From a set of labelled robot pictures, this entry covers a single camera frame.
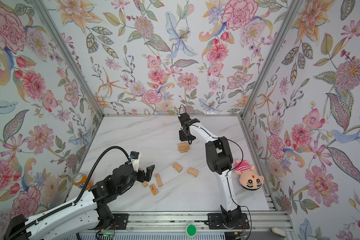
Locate printed wood block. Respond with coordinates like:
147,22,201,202
149,184,159,196

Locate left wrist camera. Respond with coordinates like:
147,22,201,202
130,151,140,173

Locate arched wood block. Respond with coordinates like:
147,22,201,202
172,162,183,173
188,168,199,178

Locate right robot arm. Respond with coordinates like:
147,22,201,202
178,113,243,229

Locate white device on rail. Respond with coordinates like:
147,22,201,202
270,228,287,239

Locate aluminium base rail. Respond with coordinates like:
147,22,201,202
35,211,295,240

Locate pink plush toy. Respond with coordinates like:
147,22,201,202
235,160,265,191

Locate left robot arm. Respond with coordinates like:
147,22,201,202
3,146,155,240

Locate green round button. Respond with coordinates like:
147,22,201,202
186,224,197,238

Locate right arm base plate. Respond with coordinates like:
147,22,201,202
207,213,250,230

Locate corner aluminium post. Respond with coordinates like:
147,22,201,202
30,0,105,121
241,0,302,121

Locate orange soda can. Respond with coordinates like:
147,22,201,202
73,173,88,189

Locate left corner aluminium post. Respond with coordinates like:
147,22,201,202
30,0,105,121

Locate right corner aluminium post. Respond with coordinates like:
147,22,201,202
241,0,302,121

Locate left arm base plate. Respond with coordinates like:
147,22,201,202
94,214,130,230

